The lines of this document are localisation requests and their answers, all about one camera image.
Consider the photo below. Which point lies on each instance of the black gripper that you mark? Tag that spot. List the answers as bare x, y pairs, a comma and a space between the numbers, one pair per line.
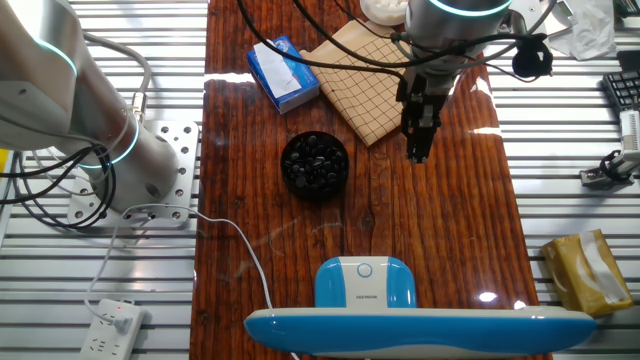
422, 87

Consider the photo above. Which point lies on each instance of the blue and white desk lamp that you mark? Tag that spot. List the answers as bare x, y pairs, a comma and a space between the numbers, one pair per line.
400, 335

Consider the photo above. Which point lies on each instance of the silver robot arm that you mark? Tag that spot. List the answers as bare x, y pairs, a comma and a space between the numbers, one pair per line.
50, 75

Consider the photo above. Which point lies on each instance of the beige gridded go board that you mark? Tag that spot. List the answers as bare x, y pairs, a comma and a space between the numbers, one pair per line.
360, 90

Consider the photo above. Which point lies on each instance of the black bowl of black stones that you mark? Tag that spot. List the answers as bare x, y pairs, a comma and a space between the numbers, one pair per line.
314, 165

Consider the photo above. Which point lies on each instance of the white bowl of white stones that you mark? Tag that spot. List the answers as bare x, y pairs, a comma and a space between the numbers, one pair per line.
382, 12

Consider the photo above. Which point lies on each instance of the blue tissue pack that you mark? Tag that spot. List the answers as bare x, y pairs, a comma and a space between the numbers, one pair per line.
282, 75

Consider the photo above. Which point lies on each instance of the white plastic bag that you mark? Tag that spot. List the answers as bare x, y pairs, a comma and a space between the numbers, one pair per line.
592, 30

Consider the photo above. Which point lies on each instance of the black keyboard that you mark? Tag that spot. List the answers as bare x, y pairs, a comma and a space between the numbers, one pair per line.
625, 90

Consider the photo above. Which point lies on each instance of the white ribbed box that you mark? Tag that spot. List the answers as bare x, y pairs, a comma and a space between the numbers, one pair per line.
631, 130

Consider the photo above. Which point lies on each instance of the yellow tissue pack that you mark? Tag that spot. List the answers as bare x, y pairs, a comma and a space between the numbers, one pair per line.
585, 272

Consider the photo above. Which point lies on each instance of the white power strip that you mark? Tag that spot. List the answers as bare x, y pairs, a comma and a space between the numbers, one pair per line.
110, 332

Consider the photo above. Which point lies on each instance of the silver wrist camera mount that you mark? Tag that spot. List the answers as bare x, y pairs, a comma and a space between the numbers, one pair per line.
517, 22

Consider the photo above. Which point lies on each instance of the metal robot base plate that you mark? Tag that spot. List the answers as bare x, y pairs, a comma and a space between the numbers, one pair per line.
182, 150

